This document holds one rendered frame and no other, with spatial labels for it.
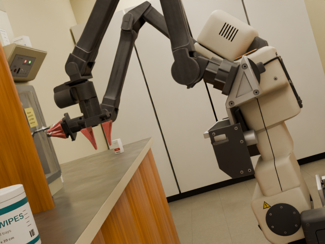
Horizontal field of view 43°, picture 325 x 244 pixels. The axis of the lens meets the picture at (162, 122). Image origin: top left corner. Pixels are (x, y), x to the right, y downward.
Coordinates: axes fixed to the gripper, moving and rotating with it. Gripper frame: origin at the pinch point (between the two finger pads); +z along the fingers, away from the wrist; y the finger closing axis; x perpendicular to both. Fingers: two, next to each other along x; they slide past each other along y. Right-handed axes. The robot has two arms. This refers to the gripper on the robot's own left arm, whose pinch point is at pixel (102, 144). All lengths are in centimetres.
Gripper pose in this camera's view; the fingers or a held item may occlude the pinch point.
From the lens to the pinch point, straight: 127.9
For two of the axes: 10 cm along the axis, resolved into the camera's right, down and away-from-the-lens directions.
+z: 2.9, 9.5, 0.6
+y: -9.5, 2.9, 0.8
